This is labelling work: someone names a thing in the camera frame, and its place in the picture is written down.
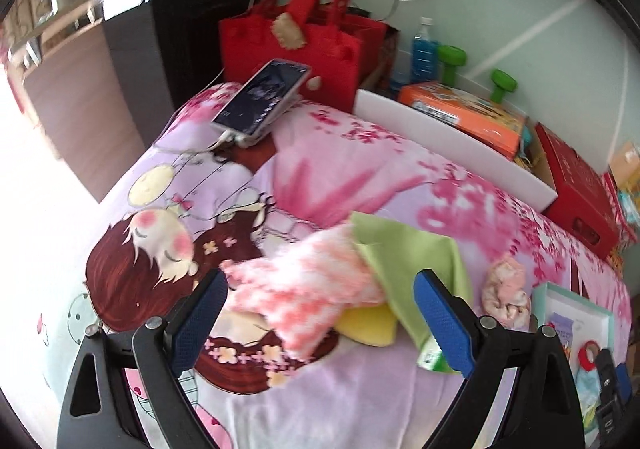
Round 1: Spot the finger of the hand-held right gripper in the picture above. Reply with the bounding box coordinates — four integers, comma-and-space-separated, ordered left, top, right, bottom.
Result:
616, 363, 633, 405
596, 348, 621, 410

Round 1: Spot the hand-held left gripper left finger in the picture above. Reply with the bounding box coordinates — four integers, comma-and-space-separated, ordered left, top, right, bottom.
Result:
56, 268, 230, 449

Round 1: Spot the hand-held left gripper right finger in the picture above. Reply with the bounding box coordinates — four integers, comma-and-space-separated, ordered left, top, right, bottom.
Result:
413, 269, 586, 449

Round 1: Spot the blue face mask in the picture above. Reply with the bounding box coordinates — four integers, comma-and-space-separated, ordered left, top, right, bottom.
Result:
575, 369, 603, 430

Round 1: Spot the red tape roll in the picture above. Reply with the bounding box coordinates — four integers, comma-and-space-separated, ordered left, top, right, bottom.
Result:
577, 340, 603, 372

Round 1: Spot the green tissue pack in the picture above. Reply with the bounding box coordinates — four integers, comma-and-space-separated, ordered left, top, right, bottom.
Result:
417, 334, 458, 375

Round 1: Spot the purple baby wipes pack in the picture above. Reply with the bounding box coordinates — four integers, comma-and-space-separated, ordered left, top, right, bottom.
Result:
547, 311, 576, 360

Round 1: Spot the pink floral cloth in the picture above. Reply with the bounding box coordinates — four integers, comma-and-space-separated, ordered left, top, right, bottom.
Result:
481, 258, 532, 330

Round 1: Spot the yellow sponge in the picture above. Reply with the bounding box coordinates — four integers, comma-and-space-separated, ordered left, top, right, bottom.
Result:
334, 303, 401, 347

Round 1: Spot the light green cloth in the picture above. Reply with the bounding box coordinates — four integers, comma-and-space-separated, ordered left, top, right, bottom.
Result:
349, 211, 475, 347

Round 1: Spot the teal white box tray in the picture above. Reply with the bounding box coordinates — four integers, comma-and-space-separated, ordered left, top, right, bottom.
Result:
530, 281, 617, 445

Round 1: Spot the pink white fuzzy sock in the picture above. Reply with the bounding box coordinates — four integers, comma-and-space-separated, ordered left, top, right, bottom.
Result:
220, 224, 388, 361

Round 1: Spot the cartoon printed bed sheet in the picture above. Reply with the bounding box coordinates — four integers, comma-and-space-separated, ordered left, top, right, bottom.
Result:
37, 81, 633, 449

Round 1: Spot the white storage box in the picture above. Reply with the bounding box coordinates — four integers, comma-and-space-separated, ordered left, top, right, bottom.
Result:
354, 89, 558, 214

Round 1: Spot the red patterned tin box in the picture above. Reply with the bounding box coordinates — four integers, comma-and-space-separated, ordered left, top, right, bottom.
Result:
602, 171, 640, 250

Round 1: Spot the light blue wipes pack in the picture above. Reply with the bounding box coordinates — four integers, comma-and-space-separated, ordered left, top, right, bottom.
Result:
617, 189, 640, 225

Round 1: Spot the white phone holder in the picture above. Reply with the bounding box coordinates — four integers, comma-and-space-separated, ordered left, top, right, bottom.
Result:
220, 94, 301, 148

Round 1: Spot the small open cardboard box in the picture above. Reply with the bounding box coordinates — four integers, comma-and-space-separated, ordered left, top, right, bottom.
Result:
520, 129, 557, 186

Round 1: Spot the red gift box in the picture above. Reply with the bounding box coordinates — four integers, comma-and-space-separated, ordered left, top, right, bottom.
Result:
535, 123, 621, 260

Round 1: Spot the orange cardboard box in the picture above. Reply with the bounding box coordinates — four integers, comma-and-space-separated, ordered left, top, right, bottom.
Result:
397, 81, 528, 160

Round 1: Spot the smartphone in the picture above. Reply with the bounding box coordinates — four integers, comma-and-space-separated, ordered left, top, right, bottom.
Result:
212, 59, 313, 137

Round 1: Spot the brown wooden cabinet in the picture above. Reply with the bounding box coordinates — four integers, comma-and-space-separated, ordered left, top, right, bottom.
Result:
22, 24, 146, 202

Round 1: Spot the green dumbbell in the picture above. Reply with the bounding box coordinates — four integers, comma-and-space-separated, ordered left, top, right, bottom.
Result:
437, 45, 467, 87
490, 70, 518, 104

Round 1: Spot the blue liquid plastic bottle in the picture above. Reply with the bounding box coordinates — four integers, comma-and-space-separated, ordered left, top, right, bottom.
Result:
410, 17, 440, 84

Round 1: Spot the dark red paper bag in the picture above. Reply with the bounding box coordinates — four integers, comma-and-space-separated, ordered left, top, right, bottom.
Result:
357, 9, 401, 94

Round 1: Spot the red felt tote bag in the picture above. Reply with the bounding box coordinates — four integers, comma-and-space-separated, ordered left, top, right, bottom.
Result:
218, 0, 386, 114

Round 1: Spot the black cabinet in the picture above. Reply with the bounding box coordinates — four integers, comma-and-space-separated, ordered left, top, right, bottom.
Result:
102, 0, 266, 120

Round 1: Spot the white charging cable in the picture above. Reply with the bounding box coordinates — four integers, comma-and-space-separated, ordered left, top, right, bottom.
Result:
152, 129, 236, 156

